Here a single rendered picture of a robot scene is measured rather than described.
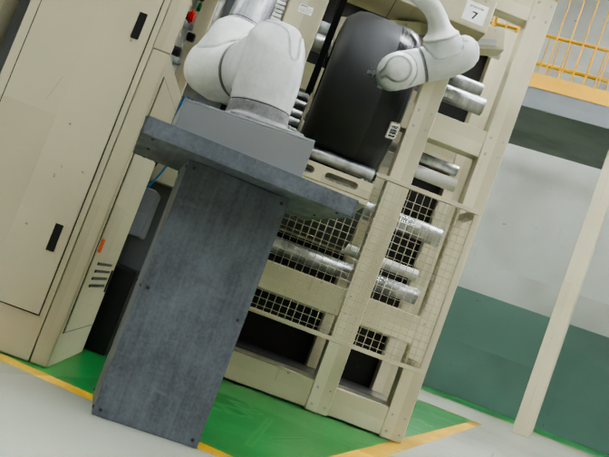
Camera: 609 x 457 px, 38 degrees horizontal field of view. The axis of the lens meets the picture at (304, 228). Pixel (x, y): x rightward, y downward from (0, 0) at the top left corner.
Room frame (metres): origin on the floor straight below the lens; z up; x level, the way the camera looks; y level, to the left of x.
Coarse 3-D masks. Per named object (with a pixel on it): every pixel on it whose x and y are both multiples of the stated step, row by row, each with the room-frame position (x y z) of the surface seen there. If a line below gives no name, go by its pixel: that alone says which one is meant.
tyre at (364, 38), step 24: (360, 24) 2.95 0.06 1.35; (384, 24) 2.99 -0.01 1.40; (336, 48) 2.94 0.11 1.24; (360, 48) 2.90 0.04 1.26; (384, 48) 2.92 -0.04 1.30; (408, 48) 2.94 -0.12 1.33; (336, 72) 2.90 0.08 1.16; (360, 72) 2.89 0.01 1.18; (336, 96) 2.91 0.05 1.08; (360, 96) 2.90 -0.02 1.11; (384, 96) 2.90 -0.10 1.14; (408, 96) 2.94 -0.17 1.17; (312, 120) 3.00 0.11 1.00; (336, 120) 2.94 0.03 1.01; (360, 120) 2.93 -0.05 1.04; (384, 120) 2.93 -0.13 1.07; (336, 144) 3.01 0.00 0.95; (360, 144) 2.98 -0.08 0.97; (384, 144) 2.99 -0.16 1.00
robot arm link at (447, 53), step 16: (416, 0) 2.37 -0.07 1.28; (432, 0) 2.37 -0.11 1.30; (432, 16) 2.39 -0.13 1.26; (432, 32) 2.41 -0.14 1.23; (448, 32) 2.39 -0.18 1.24; (432, 48) 2.40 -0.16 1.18; (448, 48) 2.40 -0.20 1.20; (464, 48) 2.41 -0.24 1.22; (432, 64) 2.41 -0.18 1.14; (448, 64) 2.41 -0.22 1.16; (464, 64) 2.42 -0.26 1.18; (432, 80) 2.46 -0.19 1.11
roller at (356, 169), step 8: (312, 152) 3.02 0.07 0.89; (320, 152) 3.02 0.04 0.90; (328, 152) 3.03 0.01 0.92; (320, 160) 3.03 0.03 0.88; (328, 160) 3.02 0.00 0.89; (336, 160) 3.02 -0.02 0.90; (344, 160) 3.03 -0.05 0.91; (352, 160) 3.04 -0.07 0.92; (336, 168) 3.04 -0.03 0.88; (344, 168) 3.03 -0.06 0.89; (352, 168) 3.03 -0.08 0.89; (360, 168) 3.03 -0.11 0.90; (368, 168) 3.03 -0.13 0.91; (360, 176) 3.04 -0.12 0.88; (368, 176) 3.03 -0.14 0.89
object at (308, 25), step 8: (296, 0) 3.08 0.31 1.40; (304, 0) 3.08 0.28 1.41; (312, 0) 3.09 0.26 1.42; (320, 0) 3.09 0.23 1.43; (328, 0) 3.09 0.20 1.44; (288, 8) 3.08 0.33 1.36; (296, 8) 3.08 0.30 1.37; (320, 8) 3.09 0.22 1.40; (288, 16) 3.08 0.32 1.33; (296, 16) 3.08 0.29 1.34; (304, 16) 3.08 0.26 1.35; (312, 16) 3.09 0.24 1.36; (320, 16) 3.09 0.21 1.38; (296, 24) 3.08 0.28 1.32; (304, 24) 3.09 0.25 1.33; (312, 24) 3.09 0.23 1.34; (304, 32) 3.09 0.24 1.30; (312, 32) 3.09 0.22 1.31; (304, 40) 3.09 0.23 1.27; (312, 40) 3.09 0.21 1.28; (304, 48) 3.09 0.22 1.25
